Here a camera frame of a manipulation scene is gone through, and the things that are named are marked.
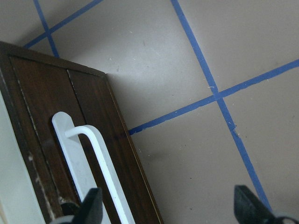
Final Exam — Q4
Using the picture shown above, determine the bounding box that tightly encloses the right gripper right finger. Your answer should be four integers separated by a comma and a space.
234, 185, 273, 224

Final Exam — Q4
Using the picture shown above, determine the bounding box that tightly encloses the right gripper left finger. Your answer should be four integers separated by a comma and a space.
72, 188, 103, 224

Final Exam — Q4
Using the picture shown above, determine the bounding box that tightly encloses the white drawer handle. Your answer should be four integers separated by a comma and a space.
52, 112, 135, 224

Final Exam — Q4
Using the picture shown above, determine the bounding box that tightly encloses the dark wooden drawer cabinet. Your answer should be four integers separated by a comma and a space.
0, 42, 163, 224

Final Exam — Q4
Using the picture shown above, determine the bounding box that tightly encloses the cream plastic tray lid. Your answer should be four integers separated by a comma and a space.
0, 96, 45, 224

